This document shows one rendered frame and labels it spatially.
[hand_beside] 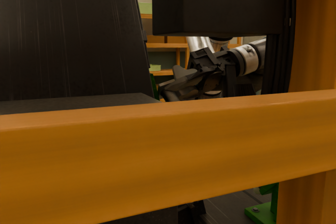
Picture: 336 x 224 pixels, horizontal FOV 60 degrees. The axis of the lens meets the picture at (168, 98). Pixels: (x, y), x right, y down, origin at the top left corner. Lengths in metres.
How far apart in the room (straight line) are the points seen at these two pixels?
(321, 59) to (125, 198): 0.34
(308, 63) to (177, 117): 0.28
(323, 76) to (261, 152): 0.19
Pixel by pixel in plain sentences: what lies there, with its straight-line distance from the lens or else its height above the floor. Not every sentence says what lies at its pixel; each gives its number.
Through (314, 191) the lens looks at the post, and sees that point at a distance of 0.51.
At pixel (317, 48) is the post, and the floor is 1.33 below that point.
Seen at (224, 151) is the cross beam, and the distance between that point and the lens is 0.29.
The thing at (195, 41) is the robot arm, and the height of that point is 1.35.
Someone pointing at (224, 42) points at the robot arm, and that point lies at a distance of 1.23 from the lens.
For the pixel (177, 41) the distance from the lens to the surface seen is 6.52.
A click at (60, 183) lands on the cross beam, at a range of 0.25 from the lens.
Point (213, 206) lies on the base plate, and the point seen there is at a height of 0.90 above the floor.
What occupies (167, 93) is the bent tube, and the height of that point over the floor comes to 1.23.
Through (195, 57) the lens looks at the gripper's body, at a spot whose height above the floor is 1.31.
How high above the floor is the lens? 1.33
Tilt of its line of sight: 10 degrees down
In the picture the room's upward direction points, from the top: straight up
